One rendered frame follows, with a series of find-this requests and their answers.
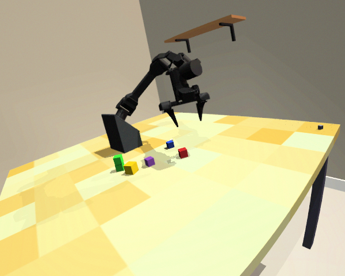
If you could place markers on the red block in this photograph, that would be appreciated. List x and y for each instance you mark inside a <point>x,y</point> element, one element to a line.
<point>183,152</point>

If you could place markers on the green block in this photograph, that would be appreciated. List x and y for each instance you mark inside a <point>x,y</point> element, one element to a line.
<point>118,159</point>
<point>120,167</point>

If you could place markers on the purple block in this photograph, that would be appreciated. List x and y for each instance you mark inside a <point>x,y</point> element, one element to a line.
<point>149,161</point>

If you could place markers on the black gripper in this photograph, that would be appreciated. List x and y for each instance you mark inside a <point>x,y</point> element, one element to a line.
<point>200,98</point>

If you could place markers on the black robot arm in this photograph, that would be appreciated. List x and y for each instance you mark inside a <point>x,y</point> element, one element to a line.
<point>185,69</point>

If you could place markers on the yellow block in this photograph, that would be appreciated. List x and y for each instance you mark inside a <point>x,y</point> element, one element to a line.
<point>131,167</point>

